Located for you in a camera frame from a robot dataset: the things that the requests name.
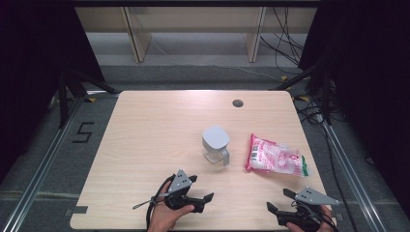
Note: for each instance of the black curtain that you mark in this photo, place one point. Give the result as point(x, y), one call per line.
point(370, 80)
point(32, 80)

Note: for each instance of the black metal stand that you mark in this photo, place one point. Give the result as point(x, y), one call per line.
point(326, 96)
point(63, 103)

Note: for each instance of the person's left hand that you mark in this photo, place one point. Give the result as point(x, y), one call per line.
point(162, 217)

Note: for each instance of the beige wooden shelf unit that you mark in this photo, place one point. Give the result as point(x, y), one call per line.
point(193, 19)

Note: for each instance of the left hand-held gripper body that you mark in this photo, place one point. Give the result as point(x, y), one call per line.
point(179, 183)

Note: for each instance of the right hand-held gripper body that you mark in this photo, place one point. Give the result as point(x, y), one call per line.
point(312, 196)

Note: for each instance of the black tape strip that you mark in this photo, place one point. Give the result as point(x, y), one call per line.
point(79, 210)

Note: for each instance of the yellow tape piece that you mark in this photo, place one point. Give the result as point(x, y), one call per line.
point(284, 78)
point(92, 100)
point(303, 98)

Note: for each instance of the clear jar with grey lid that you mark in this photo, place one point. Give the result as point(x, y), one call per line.
point(215, 138)

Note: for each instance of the aluminium floor rail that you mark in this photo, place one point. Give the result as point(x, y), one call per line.
point(35, 180)
point(351, 180)

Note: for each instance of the pink and clear plastic bag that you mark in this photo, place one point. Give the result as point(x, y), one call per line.
point(274, 158)

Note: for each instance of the person's right hand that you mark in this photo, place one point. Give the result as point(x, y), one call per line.
point(322, 227)

